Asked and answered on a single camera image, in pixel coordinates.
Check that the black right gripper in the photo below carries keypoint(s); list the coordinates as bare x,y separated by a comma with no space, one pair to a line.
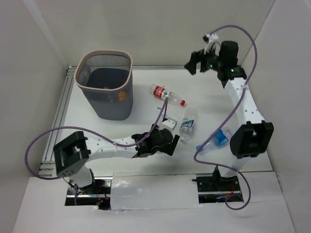
196,57

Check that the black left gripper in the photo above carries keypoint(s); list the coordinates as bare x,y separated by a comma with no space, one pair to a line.
168,143

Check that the orange juice bottle gold cap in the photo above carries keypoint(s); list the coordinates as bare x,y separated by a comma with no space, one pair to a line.
122,96

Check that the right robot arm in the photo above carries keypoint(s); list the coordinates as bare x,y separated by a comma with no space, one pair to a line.
254,133

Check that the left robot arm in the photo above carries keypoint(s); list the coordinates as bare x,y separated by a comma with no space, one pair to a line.
72,153

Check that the grey mesh waste bin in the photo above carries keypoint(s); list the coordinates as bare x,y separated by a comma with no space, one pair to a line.
101,75

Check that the clear bottle green blue label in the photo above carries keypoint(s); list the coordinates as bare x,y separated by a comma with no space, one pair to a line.
187,126

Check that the clear bottle red label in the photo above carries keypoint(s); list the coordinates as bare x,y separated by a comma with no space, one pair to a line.
166,94

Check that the crushed bottle blue label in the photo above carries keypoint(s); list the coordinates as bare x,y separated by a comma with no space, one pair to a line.
220,140

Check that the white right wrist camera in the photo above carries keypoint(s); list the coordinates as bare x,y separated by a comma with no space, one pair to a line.
210,39

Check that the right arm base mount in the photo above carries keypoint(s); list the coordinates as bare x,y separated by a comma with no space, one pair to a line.
213,190

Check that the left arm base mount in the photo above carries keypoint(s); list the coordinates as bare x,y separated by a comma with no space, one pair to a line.
98,195

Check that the aluminium frame rail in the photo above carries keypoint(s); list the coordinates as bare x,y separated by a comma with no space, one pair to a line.
48,164

